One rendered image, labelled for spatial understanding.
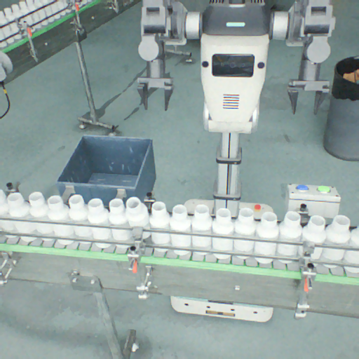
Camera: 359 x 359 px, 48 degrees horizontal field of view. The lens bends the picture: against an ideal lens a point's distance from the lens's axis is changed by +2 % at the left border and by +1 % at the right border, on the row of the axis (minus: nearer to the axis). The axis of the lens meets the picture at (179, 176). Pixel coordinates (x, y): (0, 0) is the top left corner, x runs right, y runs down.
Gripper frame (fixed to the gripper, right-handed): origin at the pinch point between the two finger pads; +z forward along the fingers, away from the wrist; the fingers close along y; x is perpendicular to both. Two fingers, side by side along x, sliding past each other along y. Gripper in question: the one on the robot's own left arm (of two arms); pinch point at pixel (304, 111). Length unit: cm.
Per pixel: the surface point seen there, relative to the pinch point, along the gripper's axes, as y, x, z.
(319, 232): 0.0, -27.5, 26.1
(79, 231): -65, -18, 33
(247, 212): -17.7, -22.3, 23.6
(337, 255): 6.2, -25.4, 33.6
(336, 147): 71, 171, 53
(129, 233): -51, -18, 34
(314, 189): 3.3, -8.6, 21.5
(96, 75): -140, 307, 17
